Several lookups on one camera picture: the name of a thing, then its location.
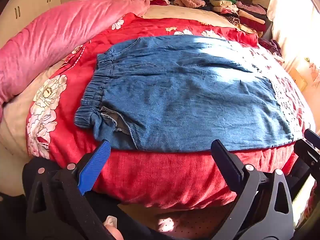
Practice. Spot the yellow box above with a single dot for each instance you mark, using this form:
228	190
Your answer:
300	78

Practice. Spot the purple crumpled garment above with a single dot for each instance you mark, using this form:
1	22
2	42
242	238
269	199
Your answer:
271	46

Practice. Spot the pile of folded clothes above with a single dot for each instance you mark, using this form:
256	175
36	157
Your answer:
240	11

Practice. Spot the person's left hand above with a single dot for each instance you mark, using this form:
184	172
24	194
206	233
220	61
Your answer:
113	230

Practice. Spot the pink fluffy garment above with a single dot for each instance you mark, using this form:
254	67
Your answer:
188	1

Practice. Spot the red floral blanket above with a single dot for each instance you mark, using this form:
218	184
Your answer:
160	177

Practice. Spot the white curtain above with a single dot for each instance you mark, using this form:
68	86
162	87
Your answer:
292	25

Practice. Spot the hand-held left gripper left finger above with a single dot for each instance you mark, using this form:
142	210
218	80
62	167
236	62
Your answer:
96	165

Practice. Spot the pink quilt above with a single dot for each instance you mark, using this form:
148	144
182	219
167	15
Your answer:
50	32

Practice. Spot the cream pillow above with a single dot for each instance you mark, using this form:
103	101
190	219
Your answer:
180	13

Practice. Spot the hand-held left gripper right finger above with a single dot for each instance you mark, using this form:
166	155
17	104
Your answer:
226	163

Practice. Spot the cream wardrobe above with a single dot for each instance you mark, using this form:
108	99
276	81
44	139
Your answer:
27	2

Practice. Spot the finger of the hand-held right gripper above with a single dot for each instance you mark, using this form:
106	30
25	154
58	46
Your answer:
312	136
306	152

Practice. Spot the dark red garment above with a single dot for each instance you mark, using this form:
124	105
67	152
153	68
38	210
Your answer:
160	2

